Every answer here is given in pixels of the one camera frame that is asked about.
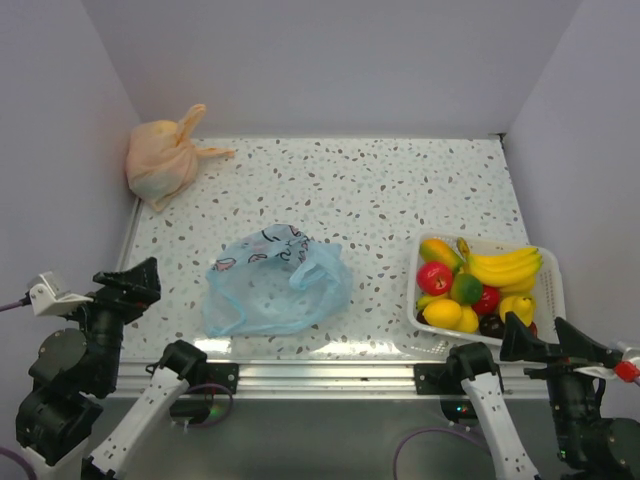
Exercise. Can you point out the green fruit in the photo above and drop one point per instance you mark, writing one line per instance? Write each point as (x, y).
(466, 289)

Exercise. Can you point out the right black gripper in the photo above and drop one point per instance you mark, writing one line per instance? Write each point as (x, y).
(520, 343)

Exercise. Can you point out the dark red plum right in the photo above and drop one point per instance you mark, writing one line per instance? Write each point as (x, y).
(532, 328)

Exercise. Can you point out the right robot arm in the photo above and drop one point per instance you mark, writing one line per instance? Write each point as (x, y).
(594, 447)

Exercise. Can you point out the large yellow banana bunch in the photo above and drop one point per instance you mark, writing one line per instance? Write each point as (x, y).
(502, 270)

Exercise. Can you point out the aluminium frame rail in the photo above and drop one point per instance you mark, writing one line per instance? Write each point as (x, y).
(328, 380)

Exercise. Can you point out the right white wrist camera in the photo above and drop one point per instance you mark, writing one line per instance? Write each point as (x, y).
(626, 369)

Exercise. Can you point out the dark red plum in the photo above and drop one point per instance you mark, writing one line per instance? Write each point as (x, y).
(532, 328)
(420, 318)

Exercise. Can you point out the yellow orange mango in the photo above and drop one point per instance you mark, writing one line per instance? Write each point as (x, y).
(436, 250)

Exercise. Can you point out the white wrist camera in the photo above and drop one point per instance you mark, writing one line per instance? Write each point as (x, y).
(50, 296)
(626, 369)

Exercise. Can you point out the yellow lemon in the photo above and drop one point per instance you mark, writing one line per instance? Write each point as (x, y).
(443, 313)

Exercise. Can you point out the dark purple plum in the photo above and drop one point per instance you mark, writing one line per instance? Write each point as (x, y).
(492, 326)

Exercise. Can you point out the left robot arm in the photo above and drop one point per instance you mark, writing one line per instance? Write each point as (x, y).
(77, 367)

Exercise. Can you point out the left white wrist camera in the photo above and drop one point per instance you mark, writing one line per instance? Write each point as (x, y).
(50, 296)

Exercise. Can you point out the yellow pear front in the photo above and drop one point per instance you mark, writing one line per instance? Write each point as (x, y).
(469, 321)

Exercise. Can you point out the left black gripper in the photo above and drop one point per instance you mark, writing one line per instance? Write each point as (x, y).
(128, 290)

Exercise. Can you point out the orange tied plastic bag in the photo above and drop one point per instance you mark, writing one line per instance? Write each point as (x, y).
(162, 161)

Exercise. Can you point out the dark red plum left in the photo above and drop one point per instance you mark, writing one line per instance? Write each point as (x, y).
(420, 318)

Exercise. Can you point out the blue printed plastic bag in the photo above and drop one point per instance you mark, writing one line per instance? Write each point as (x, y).
(276, 281)

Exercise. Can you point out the yellow pear in bag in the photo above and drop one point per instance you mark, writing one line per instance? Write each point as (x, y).
(523, 306)

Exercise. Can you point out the red apple with highlights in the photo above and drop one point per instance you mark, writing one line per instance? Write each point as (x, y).
(434, 278)

